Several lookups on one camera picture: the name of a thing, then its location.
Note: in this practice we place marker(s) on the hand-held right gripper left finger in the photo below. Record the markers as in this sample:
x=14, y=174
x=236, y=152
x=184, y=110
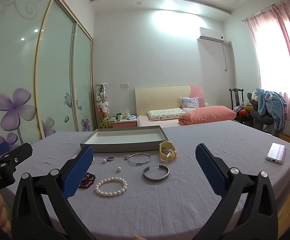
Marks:
x=80, y=170

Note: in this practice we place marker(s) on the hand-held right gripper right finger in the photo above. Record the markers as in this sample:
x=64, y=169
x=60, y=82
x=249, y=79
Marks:
x=209, y=170

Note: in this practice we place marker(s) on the single pearl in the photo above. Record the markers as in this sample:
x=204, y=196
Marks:
x=118, y=169

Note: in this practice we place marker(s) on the small silver earring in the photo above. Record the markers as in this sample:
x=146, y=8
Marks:
x=127, y=157

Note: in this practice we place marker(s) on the yellow wristwatch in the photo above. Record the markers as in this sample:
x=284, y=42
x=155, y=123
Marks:
x=162, y=153

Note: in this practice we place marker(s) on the grey shallow tray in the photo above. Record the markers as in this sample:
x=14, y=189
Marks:
x=125, y=146

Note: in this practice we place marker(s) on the thin silver bangle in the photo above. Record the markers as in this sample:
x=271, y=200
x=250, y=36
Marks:
x=138, y=164

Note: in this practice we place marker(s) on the person's left hand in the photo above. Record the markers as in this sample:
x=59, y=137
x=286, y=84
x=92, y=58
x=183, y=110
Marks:
x=0, y=212

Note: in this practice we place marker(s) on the purple tablecloth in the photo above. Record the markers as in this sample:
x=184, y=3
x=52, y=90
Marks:
x=184, y=205

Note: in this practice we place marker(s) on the pink pillow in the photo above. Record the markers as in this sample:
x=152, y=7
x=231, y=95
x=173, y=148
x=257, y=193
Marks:
x=207, y=115

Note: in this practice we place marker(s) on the pink white nightstand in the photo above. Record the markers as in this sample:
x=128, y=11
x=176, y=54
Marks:
x=123, y=124

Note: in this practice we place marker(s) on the white smartphone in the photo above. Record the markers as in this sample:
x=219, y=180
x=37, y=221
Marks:
x=276, y=153

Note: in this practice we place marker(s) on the clear tube of plush toys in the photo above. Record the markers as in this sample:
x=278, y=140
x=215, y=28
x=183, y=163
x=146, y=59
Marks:
x=102, y=105

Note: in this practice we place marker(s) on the small white patterned pillow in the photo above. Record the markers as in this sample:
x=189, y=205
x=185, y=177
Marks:
x=189, y=103

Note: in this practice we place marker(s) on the red yellow toys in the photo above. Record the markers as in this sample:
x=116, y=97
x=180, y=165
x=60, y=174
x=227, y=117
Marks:
x=244, y=110

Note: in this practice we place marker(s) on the grey office chair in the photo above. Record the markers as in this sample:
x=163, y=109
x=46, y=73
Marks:
x=258, y=120

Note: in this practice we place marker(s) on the flat floral pillow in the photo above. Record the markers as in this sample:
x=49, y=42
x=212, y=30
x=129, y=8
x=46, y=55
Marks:
x=164, y=113

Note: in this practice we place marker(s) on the dark wooden chair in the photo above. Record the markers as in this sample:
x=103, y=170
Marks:
x=236, y=97

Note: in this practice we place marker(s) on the pink bed sheet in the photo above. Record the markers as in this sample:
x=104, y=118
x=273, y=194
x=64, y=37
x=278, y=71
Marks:
x=147, y=122

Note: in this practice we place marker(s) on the beige pink bed headboard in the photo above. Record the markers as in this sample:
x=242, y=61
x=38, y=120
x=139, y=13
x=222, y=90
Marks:
x=159, y=97

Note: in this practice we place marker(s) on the blue plush robe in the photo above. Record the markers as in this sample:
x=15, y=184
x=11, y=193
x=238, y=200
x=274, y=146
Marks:
x=267, y=102

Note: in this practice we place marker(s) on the sliding wardrobe with flower print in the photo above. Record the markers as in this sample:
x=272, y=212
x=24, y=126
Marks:
x=55, y=67

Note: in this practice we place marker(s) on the air conditioner pipe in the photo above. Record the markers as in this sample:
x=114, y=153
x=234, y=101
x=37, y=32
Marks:
x=226, y=55

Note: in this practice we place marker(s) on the white air conditioner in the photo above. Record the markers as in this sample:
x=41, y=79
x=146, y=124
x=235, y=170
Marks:
x=209, y=33

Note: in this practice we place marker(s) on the white wall outlet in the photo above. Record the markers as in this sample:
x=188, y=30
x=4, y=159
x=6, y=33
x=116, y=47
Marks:
x=125, y=84

